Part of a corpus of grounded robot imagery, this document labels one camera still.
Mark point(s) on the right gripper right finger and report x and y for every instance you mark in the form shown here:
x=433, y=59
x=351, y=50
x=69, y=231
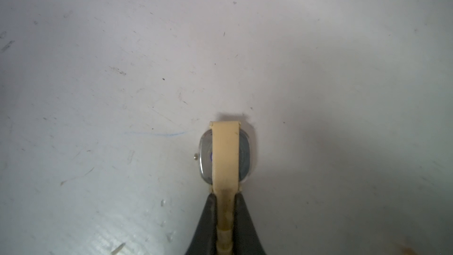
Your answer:
x=245, y=237

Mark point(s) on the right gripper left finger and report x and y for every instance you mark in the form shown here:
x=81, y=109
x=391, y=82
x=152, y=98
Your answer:
x=204, y=241

